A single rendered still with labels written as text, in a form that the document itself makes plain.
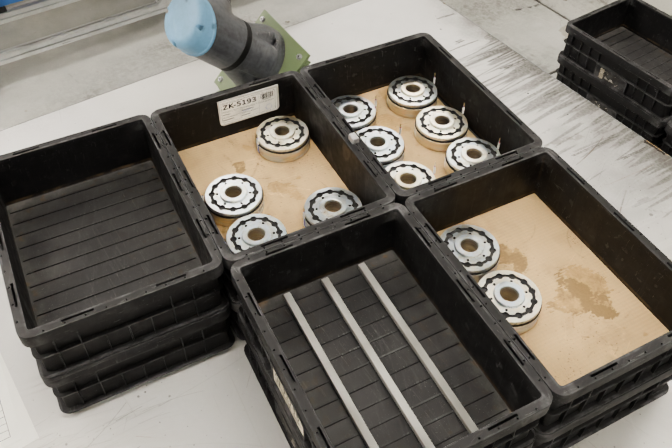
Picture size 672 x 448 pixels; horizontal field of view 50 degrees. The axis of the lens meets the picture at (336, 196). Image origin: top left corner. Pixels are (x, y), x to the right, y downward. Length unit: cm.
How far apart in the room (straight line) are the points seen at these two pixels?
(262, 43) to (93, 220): 53
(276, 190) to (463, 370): 48
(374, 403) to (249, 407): 24
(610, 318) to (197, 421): 67
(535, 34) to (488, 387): 243
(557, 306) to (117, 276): 71
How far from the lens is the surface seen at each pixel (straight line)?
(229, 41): 152
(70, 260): 129
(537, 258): 126
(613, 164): 168
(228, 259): 110
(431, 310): 116
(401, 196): 118
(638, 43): 250
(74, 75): 317
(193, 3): 150
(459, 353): 113
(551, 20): 348
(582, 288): 125
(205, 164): 139
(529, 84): 185
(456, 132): 142
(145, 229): 130
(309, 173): 136
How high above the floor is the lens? 177
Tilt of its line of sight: 46 degrees down
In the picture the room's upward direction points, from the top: straight up
